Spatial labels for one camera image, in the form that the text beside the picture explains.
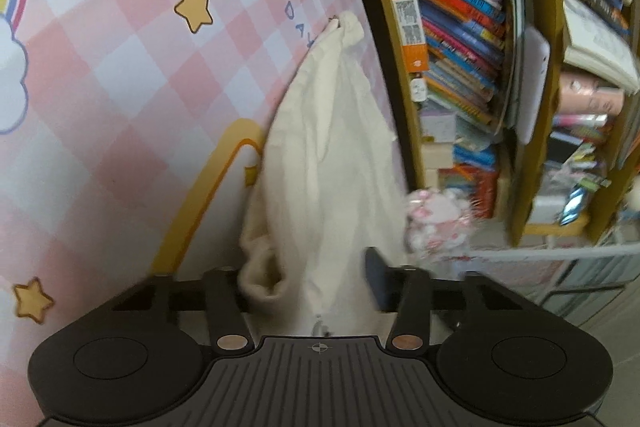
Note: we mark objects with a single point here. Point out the cream pen holder box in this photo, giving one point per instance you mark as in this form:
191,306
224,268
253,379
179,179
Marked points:
437,156

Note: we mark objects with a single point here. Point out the wooden bookshelf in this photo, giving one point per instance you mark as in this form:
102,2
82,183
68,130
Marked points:
520,103

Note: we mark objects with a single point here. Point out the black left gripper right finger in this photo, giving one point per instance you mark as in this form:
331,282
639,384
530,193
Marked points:
409,289

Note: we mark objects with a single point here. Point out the pink checkered cartoon mat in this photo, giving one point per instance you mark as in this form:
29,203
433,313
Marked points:
132,134

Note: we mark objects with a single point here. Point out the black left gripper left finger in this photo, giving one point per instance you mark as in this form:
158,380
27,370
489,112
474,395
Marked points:
217,290

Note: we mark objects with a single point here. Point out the row of colourful books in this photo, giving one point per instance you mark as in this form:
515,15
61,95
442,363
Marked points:
468,44

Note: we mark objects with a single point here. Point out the small white calendar card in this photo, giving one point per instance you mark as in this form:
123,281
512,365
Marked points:
439,127

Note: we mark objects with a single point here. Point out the cream hoodie with black print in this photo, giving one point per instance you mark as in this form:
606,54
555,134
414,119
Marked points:
326,192

